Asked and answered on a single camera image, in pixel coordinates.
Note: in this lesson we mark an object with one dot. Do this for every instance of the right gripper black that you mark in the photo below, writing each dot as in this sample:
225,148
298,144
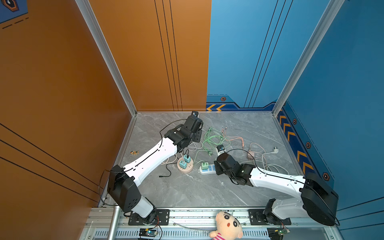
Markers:
217,167

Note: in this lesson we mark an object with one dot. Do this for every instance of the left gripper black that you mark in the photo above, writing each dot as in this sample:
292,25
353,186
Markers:
198,138

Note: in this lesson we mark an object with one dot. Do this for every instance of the green charger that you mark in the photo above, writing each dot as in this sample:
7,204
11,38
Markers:
205,166

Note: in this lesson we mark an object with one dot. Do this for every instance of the pink charger block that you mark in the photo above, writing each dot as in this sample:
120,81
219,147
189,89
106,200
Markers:
251,155

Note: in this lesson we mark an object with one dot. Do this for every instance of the teal charger with black cable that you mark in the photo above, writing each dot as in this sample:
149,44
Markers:
187,158

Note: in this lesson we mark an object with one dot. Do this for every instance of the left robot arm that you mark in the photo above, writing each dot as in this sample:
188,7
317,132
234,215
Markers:
124,181

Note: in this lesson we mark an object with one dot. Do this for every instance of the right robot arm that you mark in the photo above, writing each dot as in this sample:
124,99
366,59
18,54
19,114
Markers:
310,196

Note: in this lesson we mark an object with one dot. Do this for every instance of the white blue power strip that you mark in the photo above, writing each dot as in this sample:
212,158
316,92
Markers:
208,171

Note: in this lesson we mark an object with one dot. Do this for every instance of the round pink power socket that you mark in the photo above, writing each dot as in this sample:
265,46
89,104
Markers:
189,167

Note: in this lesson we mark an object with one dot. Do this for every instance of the plush doll toy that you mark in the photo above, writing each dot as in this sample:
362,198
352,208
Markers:
228,228

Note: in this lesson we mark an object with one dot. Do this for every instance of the right circuit board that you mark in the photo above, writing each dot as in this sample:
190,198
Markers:
277,234

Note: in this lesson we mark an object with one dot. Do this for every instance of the circuit board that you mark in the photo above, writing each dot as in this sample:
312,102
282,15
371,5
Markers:
148,234
277,234

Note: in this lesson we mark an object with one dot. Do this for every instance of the left circuit board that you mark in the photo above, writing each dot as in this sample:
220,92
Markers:
148,234

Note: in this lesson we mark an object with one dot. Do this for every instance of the metal pole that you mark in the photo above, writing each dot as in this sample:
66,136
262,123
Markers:
114,223

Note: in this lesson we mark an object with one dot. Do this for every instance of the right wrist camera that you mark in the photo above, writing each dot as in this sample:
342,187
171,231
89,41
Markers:
220,149

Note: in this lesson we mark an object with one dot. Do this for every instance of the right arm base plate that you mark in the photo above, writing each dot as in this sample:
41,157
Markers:
258,217

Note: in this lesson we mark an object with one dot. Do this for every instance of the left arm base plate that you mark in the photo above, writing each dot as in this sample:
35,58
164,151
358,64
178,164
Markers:
156,217

